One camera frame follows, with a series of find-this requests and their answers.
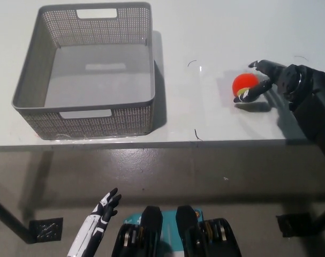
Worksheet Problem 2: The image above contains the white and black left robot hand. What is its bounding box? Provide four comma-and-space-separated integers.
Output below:
67, 187, 122, 257

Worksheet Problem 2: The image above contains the black table foot plate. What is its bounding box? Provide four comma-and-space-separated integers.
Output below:
276, 212, 313, 238
29, 217, 64, 244

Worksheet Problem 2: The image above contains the grey perforated plastic basket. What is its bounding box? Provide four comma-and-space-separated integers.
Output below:
11, 2, 156, 140

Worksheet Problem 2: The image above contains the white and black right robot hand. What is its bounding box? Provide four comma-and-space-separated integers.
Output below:
233, 59, 303, 104

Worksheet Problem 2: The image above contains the orange and yellow tennis ball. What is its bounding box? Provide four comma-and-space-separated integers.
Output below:
232, 73, 260, 96

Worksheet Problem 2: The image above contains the black and teal robot torso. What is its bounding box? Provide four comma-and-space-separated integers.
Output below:
111, 205, 242, 257

